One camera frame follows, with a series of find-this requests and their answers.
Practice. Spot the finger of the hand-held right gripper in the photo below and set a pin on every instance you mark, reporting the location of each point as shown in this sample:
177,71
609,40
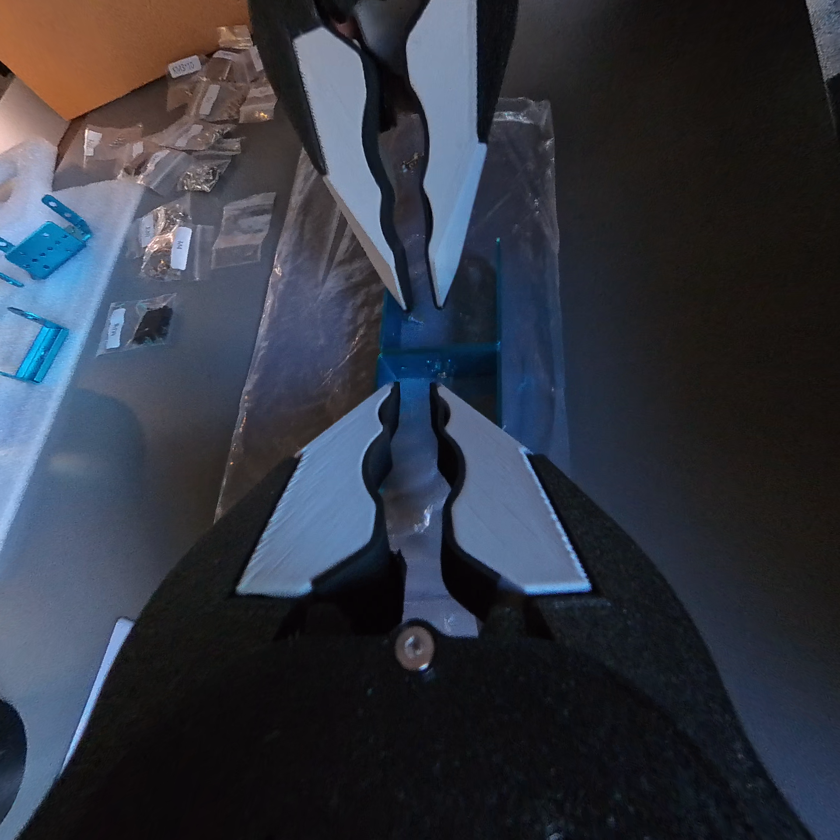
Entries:
453,98
341,131

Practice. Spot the open cardboard box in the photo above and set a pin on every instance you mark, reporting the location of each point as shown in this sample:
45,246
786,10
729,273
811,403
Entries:
131,46

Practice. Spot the small blue U bracket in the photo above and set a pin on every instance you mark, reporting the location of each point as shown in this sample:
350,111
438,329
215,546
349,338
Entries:
46,348

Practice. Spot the blue L bracket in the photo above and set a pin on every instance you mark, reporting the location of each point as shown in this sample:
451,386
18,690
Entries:
65,210

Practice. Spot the blue perforated bracket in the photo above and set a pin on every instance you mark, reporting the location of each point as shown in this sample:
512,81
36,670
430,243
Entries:
46,253

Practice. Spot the black perforated cylinder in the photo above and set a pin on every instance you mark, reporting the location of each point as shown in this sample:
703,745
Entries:
8,774

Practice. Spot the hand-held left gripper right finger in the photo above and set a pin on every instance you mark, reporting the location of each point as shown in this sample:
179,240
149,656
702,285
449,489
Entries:
518,518

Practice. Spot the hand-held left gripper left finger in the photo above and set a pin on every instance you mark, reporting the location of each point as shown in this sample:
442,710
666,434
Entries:
315,525

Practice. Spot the white foam sheet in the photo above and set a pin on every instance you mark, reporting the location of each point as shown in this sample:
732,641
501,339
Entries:
79,328

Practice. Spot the clear plastic bag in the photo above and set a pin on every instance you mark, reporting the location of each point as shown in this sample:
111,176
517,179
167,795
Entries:
315,328

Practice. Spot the white instruction booklet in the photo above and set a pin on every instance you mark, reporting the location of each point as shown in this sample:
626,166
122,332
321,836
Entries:
115,646

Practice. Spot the pile of small hardware packets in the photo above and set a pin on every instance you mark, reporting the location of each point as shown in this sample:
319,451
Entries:
164,239

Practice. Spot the grey desk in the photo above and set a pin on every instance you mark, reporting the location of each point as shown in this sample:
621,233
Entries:
689,328

